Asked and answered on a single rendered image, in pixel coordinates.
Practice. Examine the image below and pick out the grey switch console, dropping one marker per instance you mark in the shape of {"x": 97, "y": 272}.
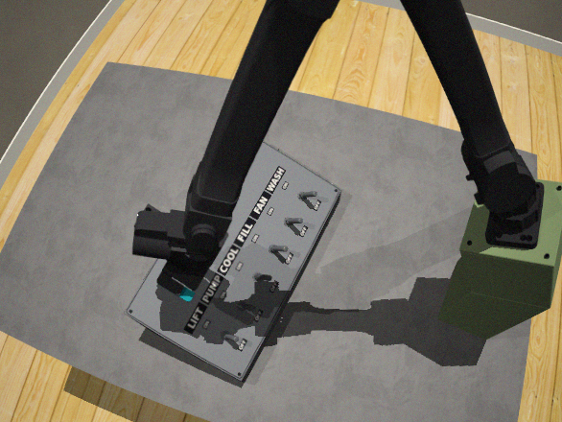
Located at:
{"x": 273, "y": 214}

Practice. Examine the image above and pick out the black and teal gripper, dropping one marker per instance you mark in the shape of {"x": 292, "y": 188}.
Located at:
{"x": 191, "y": 277}

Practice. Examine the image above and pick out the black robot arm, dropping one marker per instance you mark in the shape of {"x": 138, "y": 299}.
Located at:
{"x": 280, "y": 41}

